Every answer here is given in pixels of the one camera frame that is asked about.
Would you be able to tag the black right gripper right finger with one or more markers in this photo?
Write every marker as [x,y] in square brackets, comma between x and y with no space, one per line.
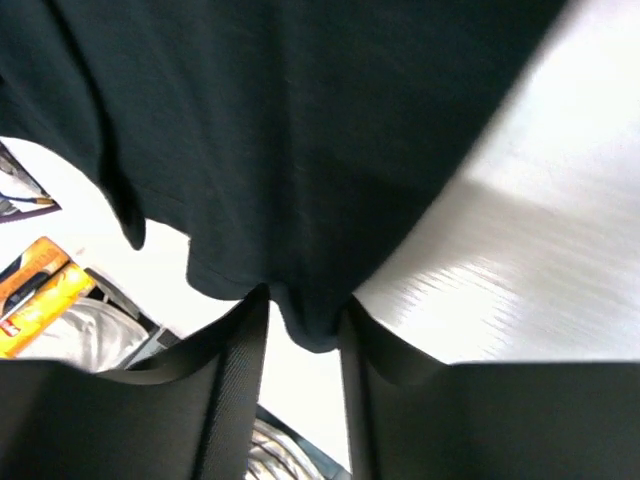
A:
[410,416]

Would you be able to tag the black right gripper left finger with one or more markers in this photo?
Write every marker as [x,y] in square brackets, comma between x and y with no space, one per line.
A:
[185,413]

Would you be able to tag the black t-shirt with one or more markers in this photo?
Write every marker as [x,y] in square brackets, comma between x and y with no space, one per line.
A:
[295,143]

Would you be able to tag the orange yellow box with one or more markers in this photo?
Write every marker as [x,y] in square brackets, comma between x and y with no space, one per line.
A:
[36,289]

